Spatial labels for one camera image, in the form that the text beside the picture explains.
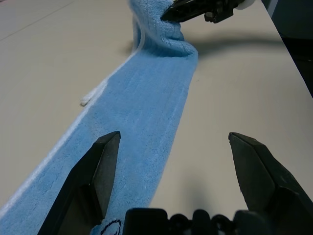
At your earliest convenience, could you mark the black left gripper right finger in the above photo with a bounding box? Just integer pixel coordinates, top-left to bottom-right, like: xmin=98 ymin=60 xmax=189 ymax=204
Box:
xmin=228 ymin=132 xmax=313 ymax=235

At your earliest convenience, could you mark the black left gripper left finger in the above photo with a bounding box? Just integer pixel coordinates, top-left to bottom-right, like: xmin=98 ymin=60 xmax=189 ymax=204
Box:
xmin=36 ymin=131 xmax=121 ymax=235

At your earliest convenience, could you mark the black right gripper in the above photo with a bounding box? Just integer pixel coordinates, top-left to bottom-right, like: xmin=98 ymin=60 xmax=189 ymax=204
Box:
xmin=160 ymin=0 xmax=243 ymax=24

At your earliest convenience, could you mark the light blue towel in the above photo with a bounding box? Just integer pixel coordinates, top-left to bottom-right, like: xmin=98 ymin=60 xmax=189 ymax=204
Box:
xmin=0 ymin=0 xmax=200 ymax=235

